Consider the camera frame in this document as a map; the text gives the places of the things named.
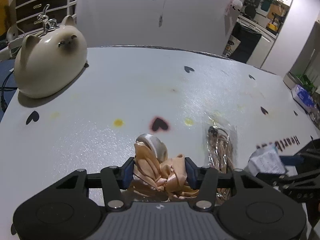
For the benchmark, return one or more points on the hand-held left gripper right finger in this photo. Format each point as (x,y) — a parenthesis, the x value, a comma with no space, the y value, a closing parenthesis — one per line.
(191,175)

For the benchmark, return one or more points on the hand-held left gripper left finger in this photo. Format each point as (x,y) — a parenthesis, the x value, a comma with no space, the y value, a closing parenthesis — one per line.
(127,175)

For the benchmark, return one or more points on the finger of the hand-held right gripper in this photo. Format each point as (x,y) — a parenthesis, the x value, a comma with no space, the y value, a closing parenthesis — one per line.
(295,183)
(291,160)

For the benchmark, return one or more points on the peach satin bow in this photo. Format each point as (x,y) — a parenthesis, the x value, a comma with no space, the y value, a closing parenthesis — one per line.
(162,172)

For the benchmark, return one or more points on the blue tissue pack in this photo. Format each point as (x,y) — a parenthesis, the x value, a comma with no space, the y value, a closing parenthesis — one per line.
(303,97)

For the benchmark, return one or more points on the green plant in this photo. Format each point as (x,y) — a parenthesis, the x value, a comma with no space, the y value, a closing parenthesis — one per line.
(306,82)

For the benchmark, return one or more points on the grey tin can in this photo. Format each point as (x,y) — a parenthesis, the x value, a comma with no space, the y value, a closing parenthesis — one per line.
(291,80)

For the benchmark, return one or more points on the white kitchen base cabinet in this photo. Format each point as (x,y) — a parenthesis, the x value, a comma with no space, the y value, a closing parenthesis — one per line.
(263,45)

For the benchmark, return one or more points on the black bin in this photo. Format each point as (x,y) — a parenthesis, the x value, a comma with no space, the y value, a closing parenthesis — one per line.
(246,42)

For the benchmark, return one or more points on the printed tote bag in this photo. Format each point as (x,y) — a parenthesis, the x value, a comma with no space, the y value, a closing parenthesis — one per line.
(229,47)

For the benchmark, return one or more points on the cream ceramic cat figure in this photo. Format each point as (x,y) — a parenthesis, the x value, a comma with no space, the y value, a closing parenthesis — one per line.
(47,60)

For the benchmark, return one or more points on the white sheep plush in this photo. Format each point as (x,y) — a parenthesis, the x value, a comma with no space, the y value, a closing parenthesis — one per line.
(236,5)

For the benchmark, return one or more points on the silver metal ornament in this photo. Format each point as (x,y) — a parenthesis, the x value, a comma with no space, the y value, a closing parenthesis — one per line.
(47,21)

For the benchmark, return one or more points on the dark wooden drawer unit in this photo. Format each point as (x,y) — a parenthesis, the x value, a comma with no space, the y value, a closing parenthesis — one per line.
(45,2)

